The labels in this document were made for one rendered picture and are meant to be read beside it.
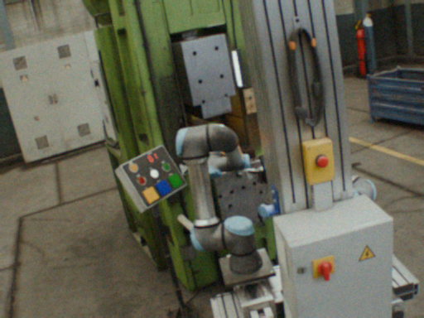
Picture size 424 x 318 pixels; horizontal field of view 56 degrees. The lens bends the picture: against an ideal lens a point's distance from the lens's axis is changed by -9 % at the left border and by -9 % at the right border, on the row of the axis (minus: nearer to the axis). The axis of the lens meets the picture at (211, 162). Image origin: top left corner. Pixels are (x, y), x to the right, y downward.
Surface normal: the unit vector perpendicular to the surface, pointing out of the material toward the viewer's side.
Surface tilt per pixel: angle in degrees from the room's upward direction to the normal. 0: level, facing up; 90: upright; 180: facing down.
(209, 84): 90
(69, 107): 90
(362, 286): 90
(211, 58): 90
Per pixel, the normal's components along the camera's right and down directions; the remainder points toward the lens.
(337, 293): 0.11, 0.31
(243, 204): 0.43, 0.22
